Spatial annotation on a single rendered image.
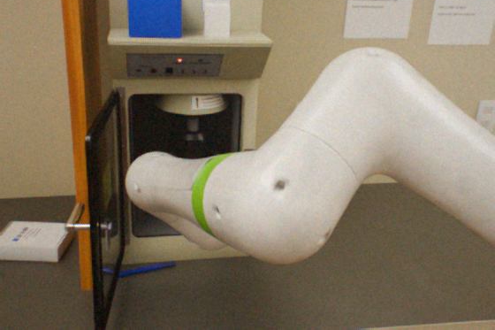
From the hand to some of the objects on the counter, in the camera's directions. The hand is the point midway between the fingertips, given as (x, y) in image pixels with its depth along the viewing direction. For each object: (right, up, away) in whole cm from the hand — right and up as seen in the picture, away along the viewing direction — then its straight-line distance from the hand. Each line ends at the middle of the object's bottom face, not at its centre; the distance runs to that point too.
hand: (193, 152), depth 134 cm
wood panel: (-27, -22, +13) cm, 37 cm away
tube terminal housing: (-4, -22, +14) cm, 27 cm away
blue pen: (-11, -28, -2) cm, 30 cm away
